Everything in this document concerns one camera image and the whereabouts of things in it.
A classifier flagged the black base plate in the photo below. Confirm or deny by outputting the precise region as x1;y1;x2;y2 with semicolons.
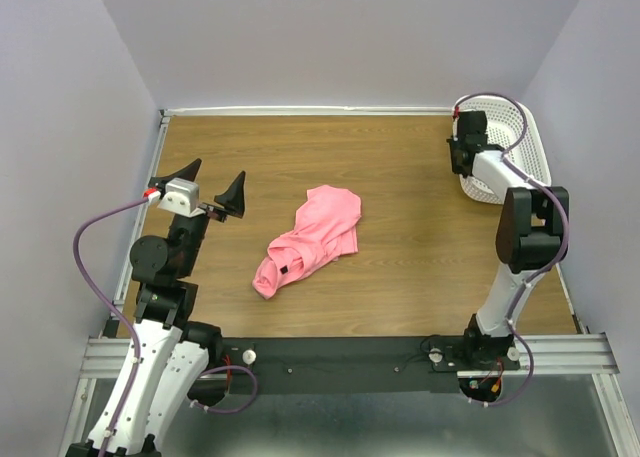
188;335;521;404

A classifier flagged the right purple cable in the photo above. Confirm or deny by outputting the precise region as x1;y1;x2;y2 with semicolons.
462;92;571;409

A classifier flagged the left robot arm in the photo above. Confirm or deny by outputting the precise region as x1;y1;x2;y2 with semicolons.
66;159;258;456

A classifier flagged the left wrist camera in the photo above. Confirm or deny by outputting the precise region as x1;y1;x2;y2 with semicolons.
144;178;204;218

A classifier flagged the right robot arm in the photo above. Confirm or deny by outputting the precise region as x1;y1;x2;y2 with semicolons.
448;110;569;370

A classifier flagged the white plastic basket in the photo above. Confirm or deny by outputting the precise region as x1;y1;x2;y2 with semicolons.
454;94;552;186

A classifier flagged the aluminium frame rail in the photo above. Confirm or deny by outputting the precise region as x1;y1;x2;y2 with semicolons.
74;103;618;443

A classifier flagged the pink t shirt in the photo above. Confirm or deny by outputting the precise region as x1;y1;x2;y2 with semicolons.
252;185;362;300

